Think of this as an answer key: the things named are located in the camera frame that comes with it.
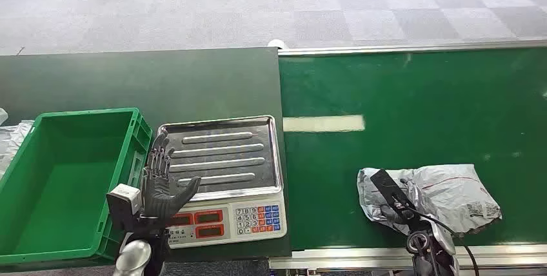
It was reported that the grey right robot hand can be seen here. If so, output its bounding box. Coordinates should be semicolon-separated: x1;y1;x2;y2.
379;203;422;229

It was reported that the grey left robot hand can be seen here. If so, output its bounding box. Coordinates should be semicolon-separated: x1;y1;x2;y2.
141;130;202;224

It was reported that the grey plastic mailer package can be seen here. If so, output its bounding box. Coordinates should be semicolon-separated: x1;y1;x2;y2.
357;163;503;237

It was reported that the green conveyor belt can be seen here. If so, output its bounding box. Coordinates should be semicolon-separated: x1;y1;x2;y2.
269;39;547;271

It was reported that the electronic weighing scale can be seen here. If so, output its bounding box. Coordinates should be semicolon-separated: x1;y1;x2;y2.
155;115;288;250

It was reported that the green plastic crate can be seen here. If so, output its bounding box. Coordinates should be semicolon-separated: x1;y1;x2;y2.
0;107;154;267

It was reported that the clear plastic bag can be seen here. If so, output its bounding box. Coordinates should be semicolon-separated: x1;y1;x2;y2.
0;108;35;179

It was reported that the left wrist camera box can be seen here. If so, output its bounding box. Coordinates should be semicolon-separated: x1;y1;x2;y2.
106;184;143;229

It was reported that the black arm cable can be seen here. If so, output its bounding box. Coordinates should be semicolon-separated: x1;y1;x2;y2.
401;205;481;276

